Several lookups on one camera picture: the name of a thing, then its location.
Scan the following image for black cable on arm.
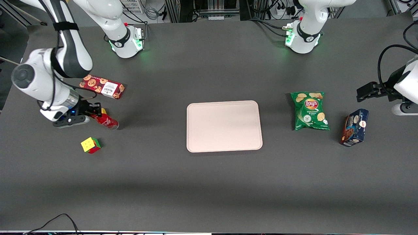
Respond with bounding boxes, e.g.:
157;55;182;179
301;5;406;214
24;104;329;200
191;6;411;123
377;20;418;95
37;0;98;111

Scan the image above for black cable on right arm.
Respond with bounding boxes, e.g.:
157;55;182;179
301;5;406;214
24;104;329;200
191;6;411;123
37;0;98;111

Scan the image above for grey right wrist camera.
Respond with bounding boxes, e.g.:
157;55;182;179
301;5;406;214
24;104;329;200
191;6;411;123
53;115;90;128

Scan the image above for red coke bottle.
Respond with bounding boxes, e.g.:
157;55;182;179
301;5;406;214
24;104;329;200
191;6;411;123
92;113;120;131

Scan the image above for green Lay's chips bag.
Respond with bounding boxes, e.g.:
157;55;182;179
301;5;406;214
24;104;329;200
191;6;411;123
290;91;330;131

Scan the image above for white power strip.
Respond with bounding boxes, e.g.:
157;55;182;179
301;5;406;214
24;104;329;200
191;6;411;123
273;5;296;18

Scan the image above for red Walkers cookie box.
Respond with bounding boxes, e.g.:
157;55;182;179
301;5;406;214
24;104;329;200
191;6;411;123
79;74;125;100

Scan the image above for pale pink rectangular tray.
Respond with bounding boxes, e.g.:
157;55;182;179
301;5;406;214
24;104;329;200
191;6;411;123
186;100;263;153

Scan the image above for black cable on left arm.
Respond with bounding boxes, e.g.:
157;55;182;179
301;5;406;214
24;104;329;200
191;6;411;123
377;20;418;95

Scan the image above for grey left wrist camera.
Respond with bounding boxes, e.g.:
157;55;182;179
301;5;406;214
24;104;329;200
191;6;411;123
391;102;418;116

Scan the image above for colourful Rubik's cube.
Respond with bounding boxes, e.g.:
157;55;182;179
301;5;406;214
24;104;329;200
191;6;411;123
81;137;102;154

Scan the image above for black cables at left arm base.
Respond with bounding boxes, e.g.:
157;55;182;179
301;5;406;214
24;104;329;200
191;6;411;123
250;17;292;37

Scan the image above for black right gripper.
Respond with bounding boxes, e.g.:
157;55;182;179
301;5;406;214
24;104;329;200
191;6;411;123
65;98;102;119

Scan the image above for grey coiled cable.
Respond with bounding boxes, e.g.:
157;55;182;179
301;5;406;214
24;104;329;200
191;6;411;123
144;7;160;21

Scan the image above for white vented box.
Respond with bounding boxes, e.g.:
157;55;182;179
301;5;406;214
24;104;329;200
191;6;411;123
119;0;145;14

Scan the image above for dark blue cookie box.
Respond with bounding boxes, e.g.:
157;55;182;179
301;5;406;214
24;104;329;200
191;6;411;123
339;108;370;147

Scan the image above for thin black cable loop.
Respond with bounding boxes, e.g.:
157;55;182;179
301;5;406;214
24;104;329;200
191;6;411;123
24;213;80;235

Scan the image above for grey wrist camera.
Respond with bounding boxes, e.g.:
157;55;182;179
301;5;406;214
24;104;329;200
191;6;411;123
391;102;418;116
53;115;90;128

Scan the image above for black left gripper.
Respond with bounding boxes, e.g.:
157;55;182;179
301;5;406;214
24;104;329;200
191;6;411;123
357;65;407;102

